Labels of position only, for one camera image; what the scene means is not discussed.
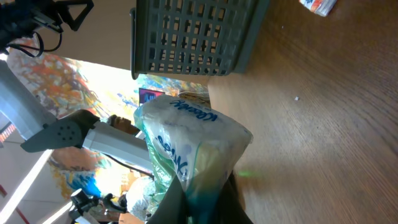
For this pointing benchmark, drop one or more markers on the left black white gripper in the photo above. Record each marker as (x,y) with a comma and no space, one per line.
(23,18)

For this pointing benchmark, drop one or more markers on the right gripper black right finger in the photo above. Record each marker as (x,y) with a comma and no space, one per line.
(228,208)

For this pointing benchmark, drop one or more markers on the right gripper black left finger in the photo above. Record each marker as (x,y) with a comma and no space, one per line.
(173,209)

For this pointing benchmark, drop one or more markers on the teal tissue pocket pack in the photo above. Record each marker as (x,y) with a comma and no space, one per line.
(194,145)

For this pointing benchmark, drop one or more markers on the orange snack packet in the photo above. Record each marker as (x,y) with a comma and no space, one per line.
(320,7)

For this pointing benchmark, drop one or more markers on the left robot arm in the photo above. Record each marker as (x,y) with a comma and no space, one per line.
(39,127)

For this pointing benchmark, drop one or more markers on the black tripod stand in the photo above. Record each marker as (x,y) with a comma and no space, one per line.
(81,205)

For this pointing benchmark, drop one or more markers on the grey plastic mesh basket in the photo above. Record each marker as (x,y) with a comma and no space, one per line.
(194,37)

